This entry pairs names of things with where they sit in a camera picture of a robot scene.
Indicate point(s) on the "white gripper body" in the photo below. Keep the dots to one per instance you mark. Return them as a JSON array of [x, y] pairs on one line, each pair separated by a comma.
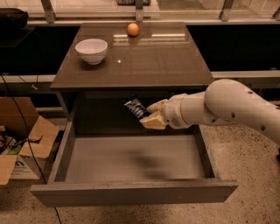
[[171, 112]]

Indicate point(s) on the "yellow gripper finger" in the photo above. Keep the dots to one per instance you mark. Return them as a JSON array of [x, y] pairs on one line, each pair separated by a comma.
[[154, 121], [157, 106]]

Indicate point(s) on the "dark rxbar blueberry wrapper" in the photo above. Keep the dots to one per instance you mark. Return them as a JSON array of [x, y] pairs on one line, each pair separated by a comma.
[[136, 108]]

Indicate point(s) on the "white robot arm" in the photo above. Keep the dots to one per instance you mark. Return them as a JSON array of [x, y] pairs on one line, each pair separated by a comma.
[[224, 102]]

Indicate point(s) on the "grey cabinet with glossy top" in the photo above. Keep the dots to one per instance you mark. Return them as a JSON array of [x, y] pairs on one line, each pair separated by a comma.
[[161, 61]]

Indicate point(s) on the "open grey drawer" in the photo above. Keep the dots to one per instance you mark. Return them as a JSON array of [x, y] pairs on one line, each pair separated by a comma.
[[117, 167]]

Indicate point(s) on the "orange round fruit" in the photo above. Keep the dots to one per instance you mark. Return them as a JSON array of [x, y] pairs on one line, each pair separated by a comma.
[[133, 29]]

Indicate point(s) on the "white ceramic bowl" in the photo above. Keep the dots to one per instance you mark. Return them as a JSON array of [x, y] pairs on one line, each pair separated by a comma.
[[92, 50]]

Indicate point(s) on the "open cardboard box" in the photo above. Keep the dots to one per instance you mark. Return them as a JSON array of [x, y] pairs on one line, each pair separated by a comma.
[[27, 139]]

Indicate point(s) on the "items inside cardboard box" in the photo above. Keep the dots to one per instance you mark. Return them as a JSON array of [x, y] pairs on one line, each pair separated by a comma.
[[8, 144]]

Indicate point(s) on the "black object on shelf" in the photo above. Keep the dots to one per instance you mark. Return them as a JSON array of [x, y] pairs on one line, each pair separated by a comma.
[[13, 19]]

